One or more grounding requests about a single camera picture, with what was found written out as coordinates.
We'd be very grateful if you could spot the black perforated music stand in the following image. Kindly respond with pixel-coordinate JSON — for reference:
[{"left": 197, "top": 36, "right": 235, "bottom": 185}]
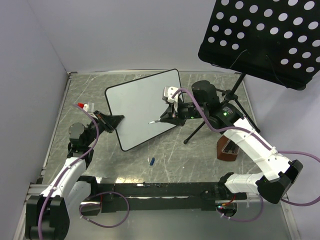
[{"left": 183, "top": 0, "right": 320, "bottom": 145}]

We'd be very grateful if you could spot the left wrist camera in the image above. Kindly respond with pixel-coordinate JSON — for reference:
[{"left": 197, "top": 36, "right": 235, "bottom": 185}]
[{"left": 76, "top": 102, "right": 95, "bottom": 114}]

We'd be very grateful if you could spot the aluminium frame rail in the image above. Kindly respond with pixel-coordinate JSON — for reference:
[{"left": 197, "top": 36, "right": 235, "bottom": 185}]
[{"left": 25, "top": 184, "right": 49, "bottom": 201}]

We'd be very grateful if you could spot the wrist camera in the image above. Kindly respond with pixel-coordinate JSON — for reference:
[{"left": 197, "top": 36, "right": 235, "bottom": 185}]
[
  {"left": 76, "top": 102, "right": 95, "bottom": 114},
  {"left": 162, "top": 86, "right": 182, "bottom": 113}
]

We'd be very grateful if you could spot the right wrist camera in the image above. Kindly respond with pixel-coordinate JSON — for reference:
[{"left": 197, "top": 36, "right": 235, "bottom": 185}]
[{"left": 162, "top": 86, "right": 182, "bottom": 113}]

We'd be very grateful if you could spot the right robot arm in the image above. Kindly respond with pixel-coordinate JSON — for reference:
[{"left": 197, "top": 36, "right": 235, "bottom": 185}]
[{"left": 159, "top": 80, "right": 303, "bottom": 204}]

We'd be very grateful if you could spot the white marker pen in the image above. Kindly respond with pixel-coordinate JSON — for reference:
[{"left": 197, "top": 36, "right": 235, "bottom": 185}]
[{"left": 148, "top": 119, "right": 160, "bottom": 125}]

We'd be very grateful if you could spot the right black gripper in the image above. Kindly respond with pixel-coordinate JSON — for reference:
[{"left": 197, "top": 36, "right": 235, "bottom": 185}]
[{"left": 159, "top": 97, "right": 207, "bottom": 127}]

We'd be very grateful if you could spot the white whiteboard black frame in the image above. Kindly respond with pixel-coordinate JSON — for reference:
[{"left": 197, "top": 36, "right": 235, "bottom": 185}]
[{"left": 104, "top": 68, "right": 181, "bottom": 152}]

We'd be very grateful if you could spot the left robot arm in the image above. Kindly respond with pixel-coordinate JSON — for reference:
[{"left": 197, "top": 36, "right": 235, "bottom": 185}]
[{"left": 24, "top": 110, "right": 125, "bottom": 240}]

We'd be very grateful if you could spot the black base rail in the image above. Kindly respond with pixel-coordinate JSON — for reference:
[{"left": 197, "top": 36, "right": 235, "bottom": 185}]
[{"left": 82, "top": 182, "right": 247, "bottom": 213}]

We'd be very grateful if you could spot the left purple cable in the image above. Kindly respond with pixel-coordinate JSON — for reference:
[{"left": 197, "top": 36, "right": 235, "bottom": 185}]
[{"left": 37, "top": 103, "right": 101, "bottom": 240}]

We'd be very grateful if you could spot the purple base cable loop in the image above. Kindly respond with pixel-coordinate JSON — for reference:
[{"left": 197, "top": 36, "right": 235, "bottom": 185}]
[{"left": 79, "top": 191, "right": 130, "bottom": 229}]

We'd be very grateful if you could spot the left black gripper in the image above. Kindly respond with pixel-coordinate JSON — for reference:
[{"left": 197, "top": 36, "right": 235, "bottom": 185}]
[{"left": 84, "top": 110, "right": 124, "bottom": 146}]

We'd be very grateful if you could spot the blue marker cap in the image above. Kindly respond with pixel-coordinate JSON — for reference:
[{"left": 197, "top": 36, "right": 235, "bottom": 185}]
[{"left": 149, "top": 157, "right": 155, "bottom": 166}]

